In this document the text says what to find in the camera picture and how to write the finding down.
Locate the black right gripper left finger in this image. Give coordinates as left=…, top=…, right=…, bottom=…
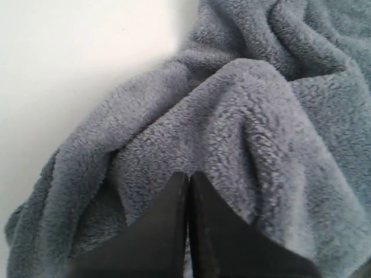
left=68, top=172, right=189, bottom=278

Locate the grey fleece towel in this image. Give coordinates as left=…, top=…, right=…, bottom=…
left=5, top=1, right=370, bottom=277

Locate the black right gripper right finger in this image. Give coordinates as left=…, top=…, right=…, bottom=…
left=188, top=172, right=320, bottom=277

